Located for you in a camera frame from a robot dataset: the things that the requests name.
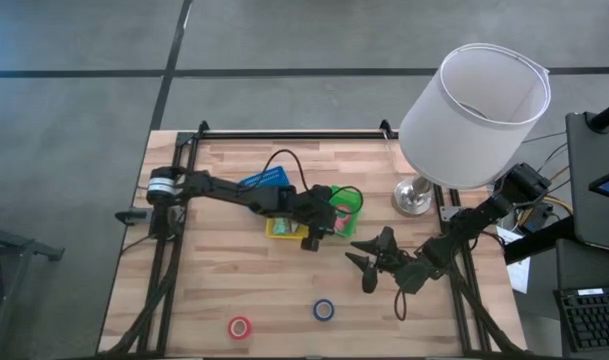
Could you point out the mint green mini stapler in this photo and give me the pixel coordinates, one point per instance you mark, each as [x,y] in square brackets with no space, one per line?
[281,226]

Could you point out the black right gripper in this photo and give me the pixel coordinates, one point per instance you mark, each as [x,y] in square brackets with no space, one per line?
[391,250]

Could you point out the white lamp shade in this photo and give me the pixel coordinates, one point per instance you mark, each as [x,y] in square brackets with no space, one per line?
[449,145]

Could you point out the silver lamp base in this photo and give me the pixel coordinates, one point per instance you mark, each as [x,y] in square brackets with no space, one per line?
[411,200]

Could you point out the black aluminium frame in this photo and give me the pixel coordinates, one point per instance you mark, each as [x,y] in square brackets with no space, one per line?
[284,135]

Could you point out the black keyboard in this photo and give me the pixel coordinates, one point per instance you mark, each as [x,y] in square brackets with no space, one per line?
[594,320]

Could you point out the blue tape roll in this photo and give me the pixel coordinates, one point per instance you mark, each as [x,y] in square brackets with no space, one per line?
[315,310]

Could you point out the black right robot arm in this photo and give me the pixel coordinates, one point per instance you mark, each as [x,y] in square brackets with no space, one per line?
[474,220]

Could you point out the white paper sheet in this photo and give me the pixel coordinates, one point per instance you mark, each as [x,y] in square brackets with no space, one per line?
[520,272]

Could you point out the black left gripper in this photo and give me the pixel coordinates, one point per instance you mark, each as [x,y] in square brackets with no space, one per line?
[316,210]

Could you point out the grey laptop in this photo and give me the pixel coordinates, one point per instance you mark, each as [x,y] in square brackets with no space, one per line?
[584,200]

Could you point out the red tape roll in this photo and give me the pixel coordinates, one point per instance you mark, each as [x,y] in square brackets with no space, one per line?
[230,328]

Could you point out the green plastic basket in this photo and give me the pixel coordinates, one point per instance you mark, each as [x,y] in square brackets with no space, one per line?
[354,222]

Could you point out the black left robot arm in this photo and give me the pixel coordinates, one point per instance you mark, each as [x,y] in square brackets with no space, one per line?
[224,190]

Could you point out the black stand foot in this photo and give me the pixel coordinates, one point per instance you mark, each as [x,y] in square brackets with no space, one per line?
[534,245]

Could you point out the blue plastic basket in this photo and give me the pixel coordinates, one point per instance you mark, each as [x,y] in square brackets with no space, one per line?
[269,176]

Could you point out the yellow plastic basket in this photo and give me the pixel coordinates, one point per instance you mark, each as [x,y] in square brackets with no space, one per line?
[270,230]

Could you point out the dark grey metal stand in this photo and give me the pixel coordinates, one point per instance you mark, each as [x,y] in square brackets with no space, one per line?
[34,248]

